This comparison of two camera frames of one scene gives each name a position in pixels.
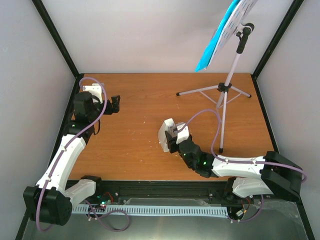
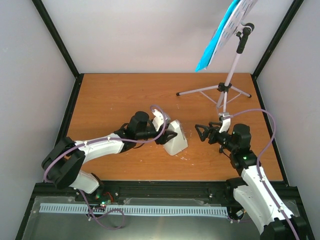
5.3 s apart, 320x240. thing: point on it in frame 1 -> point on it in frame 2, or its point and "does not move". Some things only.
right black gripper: (171, 141) -> (214, 131)
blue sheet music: (207, 55) does not move
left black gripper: (109, 110) -> (161, 138)
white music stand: (238, 24) does not move
